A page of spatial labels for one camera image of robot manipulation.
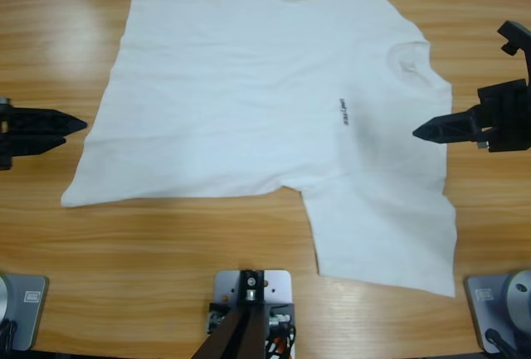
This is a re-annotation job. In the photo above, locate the black base cable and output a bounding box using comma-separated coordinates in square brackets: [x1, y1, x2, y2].
[0, 319, 18, 352]
[485, 327, 524, 359]

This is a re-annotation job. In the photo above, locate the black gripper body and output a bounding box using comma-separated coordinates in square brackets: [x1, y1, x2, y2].
[0, 104, 15, 172]
[476, 79, 531, 153]

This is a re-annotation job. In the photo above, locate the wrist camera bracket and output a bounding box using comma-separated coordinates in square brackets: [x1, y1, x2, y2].
[496, 20, 531, 86]

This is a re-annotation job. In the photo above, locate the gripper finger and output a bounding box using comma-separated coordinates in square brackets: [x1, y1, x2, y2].
[8, 135, 68, 158]
[8, 108, 89, 138]
[412, 106, 489, 144]

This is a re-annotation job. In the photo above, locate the white mounting block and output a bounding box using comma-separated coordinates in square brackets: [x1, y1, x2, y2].
[212, 268, 298, 359]

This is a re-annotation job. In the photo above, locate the orange cable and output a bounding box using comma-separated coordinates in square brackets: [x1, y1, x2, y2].
[265, 332, 298, 359]

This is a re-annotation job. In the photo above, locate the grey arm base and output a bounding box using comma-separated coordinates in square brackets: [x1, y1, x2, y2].
[463, 267, 531, 354]
[0, 274, 50, 352]

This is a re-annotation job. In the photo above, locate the white t-shirt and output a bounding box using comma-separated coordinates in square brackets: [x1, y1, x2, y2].
[60, 0, 457, 298]

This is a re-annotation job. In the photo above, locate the dark brown post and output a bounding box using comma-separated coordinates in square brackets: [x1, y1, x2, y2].
[192, 268, 267, 359]

